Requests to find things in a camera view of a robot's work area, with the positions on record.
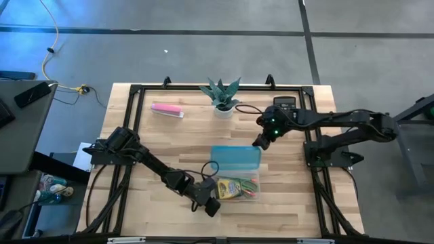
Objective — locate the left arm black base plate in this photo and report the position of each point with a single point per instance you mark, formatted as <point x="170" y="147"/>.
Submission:
<point x="98" y="157"/>

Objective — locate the green round object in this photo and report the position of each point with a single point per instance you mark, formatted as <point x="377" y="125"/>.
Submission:
<point x="430" y="112"/>

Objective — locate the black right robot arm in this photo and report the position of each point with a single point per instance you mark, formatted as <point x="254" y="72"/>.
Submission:
<point x="339" y="117"/>

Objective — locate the grey side table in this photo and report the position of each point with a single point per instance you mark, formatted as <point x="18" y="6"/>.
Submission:
<point x="20" y="142"/>

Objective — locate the blue storage bin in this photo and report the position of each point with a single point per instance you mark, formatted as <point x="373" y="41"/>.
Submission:
<point x="28" y="220"/>

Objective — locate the black calculator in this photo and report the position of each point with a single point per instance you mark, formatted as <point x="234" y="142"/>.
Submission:
<point x="285" y="100"/>

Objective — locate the pile of colourful items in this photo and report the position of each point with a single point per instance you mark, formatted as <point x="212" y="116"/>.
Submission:
<point x="54" y="189"/>

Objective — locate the potted plant white pot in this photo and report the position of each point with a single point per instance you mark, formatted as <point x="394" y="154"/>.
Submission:
<point x="222" y="98"/>

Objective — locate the white paper sheet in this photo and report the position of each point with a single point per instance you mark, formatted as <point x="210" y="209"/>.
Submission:
<point x="81" y="159"/>

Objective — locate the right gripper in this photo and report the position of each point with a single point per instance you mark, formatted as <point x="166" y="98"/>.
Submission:
<point x="273" y="125"/>

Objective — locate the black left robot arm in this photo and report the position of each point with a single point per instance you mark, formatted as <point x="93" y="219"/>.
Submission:
<point x="152" y="162"/>

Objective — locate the black smartphone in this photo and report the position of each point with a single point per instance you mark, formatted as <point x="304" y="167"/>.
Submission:
<point x="32" y="95"/>

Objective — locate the black metal stand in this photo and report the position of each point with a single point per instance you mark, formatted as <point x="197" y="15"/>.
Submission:
<point x="412" y="110"/>

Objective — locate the black aluminium table frame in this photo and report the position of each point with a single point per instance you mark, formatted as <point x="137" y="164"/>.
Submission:
<point x="169" y="87"/>

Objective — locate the yellow green crayon box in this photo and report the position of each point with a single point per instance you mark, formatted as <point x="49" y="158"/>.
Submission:
<point x="229" y="189"/>

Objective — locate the pink highlighter pack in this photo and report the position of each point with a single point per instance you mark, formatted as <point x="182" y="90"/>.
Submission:
<point x="166" y="109"/>

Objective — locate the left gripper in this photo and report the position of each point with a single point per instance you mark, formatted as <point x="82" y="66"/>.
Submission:
<point x="205" y="194"/>

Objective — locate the silver metal bracket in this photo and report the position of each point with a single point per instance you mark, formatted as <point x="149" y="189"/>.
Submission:
<point x="126" y="240"/>
<point x="315" y="241"/>

